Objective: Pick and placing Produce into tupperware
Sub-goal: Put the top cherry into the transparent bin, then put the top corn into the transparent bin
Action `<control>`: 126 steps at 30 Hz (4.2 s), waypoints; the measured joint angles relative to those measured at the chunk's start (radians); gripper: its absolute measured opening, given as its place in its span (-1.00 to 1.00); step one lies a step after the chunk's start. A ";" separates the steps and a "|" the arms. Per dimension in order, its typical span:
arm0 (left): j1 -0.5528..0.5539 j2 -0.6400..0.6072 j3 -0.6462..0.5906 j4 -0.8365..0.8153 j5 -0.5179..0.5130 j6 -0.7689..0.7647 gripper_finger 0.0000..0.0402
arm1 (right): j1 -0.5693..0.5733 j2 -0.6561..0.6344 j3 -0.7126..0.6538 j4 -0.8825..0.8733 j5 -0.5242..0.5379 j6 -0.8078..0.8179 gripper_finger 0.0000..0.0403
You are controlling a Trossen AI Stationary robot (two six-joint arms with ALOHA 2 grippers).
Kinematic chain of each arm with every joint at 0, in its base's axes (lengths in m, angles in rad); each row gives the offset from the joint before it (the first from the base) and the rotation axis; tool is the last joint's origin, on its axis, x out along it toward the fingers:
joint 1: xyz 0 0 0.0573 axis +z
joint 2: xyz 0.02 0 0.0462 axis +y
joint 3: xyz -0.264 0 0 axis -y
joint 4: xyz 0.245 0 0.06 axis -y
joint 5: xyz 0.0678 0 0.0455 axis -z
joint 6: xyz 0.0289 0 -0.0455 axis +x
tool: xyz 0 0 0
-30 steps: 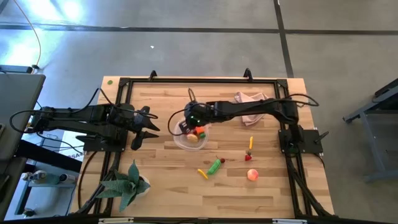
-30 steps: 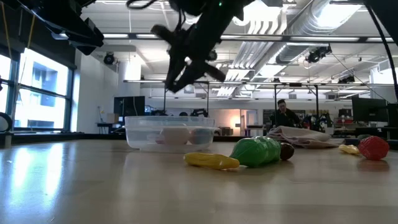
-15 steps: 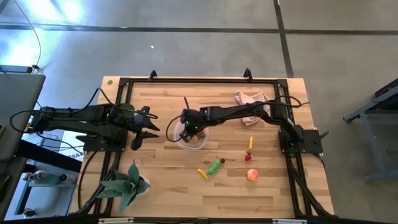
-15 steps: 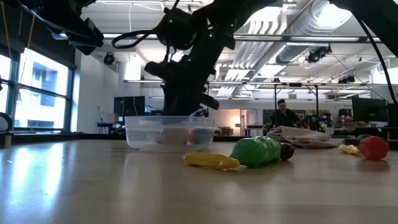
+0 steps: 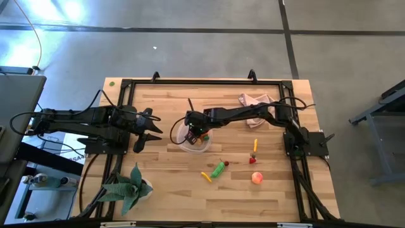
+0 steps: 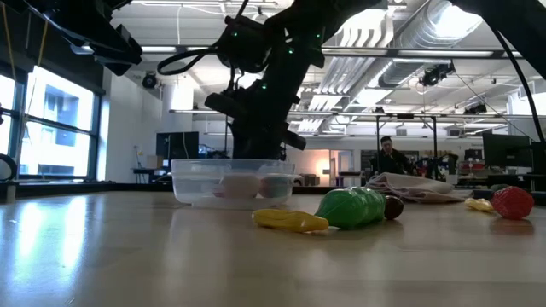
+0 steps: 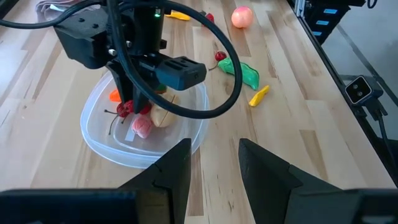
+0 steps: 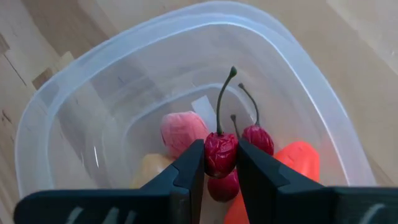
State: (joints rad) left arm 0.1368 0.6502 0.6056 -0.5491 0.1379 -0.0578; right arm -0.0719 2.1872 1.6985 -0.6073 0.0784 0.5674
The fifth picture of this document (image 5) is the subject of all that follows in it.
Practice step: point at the green artificial plant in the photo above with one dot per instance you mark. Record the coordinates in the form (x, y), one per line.
(128, 190)

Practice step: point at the black diagonal bar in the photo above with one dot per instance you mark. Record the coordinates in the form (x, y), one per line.
(47, 158)

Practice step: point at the orange-pink toy peach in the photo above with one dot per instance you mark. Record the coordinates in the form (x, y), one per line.
(257, 178)

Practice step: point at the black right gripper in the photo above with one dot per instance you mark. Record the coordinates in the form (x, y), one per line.
(196, 120)

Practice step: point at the white small device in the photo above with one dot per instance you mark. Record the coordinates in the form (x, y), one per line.
(68, 181)

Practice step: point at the black caster wheel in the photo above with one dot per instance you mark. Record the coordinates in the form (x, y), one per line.
(29, 216)

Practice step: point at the black frame hook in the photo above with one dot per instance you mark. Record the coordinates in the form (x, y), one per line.
(252, 76)
(155, 77)

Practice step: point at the red toy cherry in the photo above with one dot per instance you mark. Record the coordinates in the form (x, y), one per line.
(226, 163)

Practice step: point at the white bracket strip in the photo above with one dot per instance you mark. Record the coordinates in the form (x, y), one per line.
(294, 225)
(117, 224)

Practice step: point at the grey desk top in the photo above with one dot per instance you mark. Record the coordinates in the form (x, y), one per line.
(19, 95)

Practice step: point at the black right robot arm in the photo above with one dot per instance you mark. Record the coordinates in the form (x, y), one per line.
(246, 114)

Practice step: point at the yellow toy banana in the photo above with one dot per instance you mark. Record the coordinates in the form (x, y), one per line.
(206, 176)

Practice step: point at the black aluminium table frame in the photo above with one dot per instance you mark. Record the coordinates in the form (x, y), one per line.
(205, 82)

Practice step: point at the green toy cucumber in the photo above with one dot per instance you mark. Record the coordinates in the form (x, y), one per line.
(218, 170)

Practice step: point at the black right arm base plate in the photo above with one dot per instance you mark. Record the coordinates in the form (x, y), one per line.
(314, 142)

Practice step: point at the white plant pot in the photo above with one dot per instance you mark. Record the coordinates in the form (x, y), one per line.
(148, 183)

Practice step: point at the white printed label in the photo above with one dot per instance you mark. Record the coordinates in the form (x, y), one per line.
(68, 149)

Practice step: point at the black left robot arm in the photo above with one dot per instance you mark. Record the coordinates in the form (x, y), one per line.
(79, 120)

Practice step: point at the blue-grey metal stand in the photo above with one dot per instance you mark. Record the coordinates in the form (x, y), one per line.
(381, 152)

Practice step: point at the orange toy carrot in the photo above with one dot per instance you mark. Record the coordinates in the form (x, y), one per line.
(205, 137)

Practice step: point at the clear plastic tupperware container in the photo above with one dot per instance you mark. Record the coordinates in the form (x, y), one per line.
(190, 149)

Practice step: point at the clear bottle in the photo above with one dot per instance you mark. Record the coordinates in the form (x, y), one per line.
(39, 180)

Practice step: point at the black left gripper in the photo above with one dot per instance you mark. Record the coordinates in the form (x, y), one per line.
(133, 123)

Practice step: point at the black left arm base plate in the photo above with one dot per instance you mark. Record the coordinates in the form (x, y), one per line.
(95, 147)

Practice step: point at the red toy strawberry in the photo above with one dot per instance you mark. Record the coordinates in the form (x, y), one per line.
(252, 160)

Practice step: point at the yellow toy chili pepper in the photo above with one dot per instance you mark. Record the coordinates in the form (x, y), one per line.
(255, 145)

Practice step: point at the pink folded cloth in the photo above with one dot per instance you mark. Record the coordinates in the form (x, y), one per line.
(250, 99)

